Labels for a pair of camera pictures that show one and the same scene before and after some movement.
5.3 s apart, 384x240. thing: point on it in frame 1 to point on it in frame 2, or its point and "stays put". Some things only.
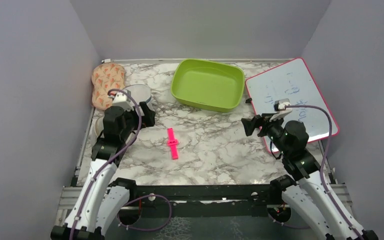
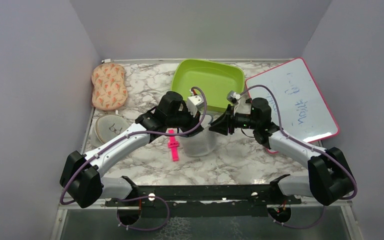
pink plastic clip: [173, 143] stays put
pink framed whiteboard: [292, 80] stays put
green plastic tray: [216, 86] stays put
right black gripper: [249, 125] to [222, 126]
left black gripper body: [132, 119] to [184, 120]
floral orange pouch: [106, 76] stays put
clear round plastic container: [142, 93] to [203, 144]
